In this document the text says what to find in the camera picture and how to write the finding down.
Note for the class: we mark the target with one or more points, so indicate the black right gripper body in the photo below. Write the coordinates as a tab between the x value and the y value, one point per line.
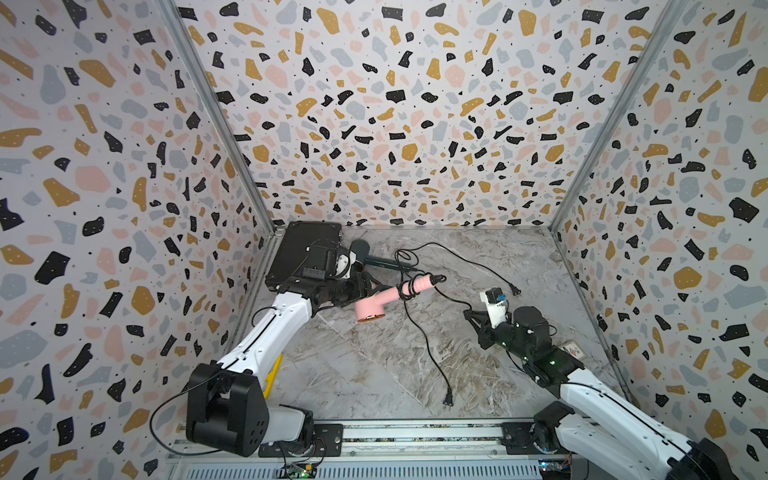
489	337

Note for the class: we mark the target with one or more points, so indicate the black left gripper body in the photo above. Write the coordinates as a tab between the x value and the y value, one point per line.
347	290

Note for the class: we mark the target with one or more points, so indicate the pink hair dryer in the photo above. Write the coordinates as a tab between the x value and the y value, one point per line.
373	307

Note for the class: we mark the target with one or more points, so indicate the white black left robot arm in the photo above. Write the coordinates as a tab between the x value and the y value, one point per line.
227	408

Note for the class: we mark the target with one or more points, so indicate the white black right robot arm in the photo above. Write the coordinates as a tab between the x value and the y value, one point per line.
587	417

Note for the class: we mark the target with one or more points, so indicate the dark green hair dryer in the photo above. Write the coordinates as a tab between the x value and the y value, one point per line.
384	258

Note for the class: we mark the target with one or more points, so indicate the black flat case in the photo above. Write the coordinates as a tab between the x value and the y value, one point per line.
298	238

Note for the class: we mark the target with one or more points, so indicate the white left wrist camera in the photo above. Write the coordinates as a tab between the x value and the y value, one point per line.
344	266

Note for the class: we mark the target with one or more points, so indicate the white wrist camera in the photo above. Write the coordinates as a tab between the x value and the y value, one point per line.
497	306
344	266

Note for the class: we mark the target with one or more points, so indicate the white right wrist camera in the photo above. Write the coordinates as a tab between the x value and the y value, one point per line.
497	306

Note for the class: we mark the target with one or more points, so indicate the yellow plastic triangle frame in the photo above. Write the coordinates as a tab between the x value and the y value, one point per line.
271	377

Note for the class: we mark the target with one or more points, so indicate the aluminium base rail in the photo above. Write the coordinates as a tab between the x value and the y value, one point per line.
420	449

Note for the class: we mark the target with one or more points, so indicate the aluminium corner post left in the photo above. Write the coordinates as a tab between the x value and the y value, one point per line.
168	11

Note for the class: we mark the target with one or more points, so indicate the aluminium corner post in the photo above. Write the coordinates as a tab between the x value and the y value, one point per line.
669	16
168	11

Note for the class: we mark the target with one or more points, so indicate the aluminium corner post right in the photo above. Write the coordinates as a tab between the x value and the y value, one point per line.
669	16

